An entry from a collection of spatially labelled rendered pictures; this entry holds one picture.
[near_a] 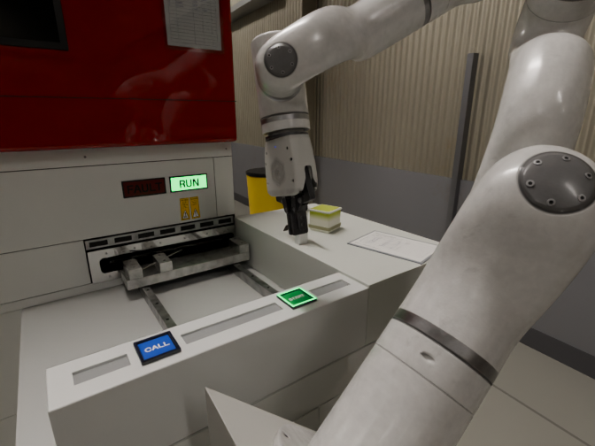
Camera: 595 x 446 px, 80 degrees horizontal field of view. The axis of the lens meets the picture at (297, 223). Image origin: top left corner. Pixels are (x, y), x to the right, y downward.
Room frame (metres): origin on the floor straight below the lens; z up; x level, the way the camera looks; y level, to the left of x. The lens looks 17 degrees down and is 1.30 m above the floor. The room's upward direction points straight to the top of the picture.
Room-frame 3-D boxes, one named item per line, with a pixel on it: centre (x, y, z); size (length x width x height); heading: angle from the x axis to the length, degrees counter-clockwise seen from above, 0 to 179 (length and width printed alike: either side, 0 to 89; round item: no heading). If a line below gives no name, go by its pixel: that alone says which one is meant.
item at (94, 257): (1.03, 0.40, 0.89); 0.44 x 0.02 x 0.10; 126
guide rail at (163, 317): (0.75, 0.32, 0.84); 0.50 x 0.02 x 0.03; 36
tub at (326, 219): (1.04, -0.08, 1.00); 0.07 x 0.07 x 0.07; 54
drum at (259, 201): (3.68, 0.30, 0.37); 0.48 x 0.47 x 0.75; 32
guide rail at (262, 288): (0.91, 0.11, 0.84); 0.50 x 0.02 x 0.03; 36
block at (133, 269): (0.90, 0.45, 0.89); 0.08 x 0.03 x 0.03; 36
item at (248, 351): (0.54, 0.10, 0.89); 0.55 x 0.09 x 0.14; 126
